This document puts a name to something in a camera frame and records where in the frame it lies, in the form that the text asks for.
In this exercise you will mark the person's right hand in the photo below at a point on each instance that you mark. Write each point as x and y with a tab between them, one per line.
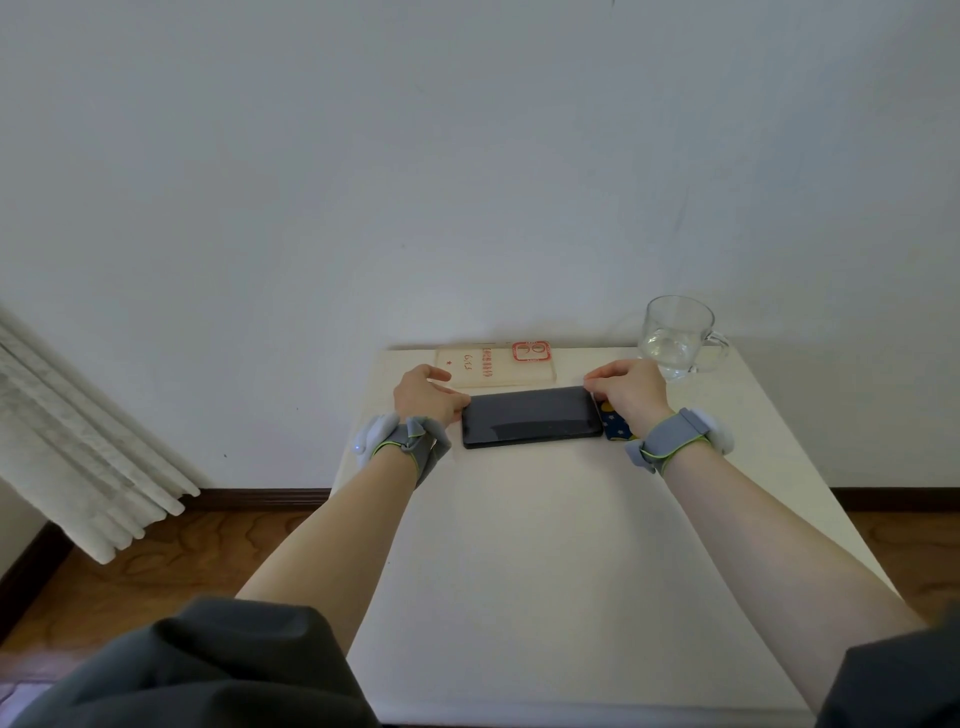
634	394

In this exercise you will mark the person's left hand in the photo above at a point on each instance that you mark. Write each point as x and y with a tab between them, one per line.
427	397

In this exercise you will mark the blue card yellow star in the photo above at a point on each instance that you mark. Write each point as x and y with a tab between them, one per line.
616	427

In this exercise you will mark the person's left forearm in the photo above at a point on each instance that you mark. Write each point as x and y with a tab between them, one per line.
330	540

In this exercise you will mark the person's right forearm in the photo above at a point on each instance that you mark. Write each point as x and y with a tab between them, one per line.
780	570

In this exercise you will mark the clear phone case red print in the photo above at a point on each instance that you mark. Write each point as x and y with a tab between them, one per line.
495	364

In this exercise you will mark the glass mug with water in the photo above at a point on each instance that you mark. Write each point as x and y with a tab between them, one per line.
675	337

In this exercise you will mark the white curtain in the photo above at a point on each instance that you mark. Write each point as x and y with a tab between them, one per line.
75	457

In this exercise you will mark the dark grey shirt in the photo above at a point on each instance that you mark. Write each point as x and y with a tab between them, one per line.
195	675

